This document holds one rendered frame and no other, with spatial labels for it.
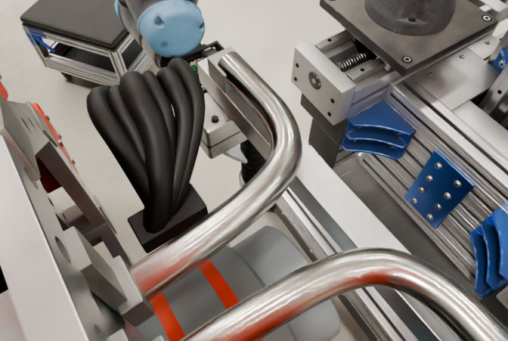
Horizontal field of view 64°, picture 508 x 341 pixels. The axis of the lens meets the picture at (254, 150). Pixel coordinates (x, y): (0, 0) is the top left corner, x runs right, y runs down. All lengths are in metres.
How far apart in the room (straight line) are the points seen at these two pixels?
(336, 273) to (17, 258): 0.18
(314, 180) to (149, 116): 0.14
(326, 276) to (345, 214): 0.07
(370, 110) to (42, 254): 0.69
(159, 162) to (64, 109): 1.54
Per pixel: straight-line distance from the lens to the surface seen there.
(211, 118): 0.42
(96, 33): 1.56
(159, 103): 0.32
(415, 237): 1.23
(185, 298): 0.38
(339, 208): 0.33
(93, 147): 1.67
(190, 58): 0.56
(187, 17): 0.50
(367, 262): 0.28
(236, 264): 0.38
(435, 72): 0.85
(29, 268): 0.18
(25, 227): 0.19
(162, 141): 0.31
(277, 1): 2.20
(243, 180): 0.59
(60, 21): 1.67
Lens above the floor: 1.27
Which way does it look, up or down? 56 degrees down
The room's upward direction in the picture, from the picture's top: straight up
